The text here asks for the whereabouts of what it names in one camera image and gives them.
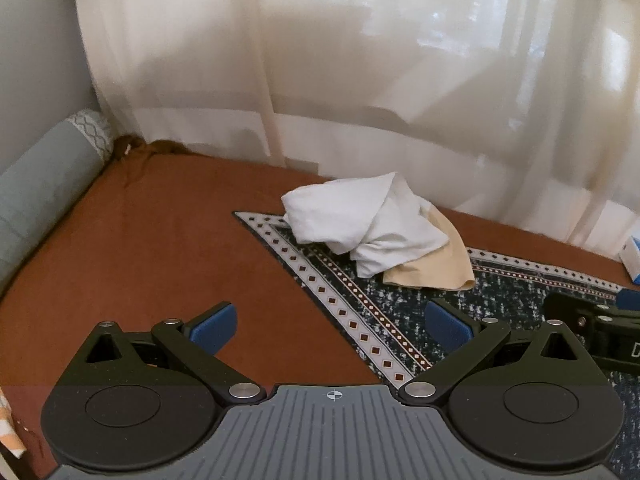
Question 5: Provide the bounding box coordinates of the grey-green bolster pillow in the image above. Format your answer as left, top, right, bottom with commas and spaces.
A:
0, 109, 115, 297

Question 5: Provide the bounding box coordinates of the white t-shirt with beige sleeves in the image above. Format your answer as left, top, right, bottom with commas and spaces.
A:
281, 172, 476, 292

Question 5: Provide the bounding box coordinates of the dark patterned mat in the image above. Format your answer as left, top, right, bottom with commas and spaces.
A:
232, 210, 640, 478

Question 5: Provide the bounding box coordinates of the blue tissue box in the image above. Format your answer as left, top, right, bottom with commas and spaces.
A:
619, 235, 640, 283

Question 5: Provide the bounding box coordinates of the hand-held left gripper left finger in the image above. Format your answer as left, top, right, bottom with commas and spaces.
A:
70, 301, 267, 406

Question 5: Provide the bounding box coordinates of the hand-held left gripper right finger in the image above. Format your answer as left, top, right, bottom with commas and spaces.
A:
397, 298, 598, 407

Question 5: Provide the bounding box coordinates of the sheer cream curtain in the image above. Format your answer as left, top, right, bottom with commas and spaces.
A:
72, 0, 640, 263

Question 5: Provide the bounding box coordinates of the orange white patterned cloth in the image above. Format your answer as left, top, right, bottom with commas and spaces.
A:
0, 389, 27, 461

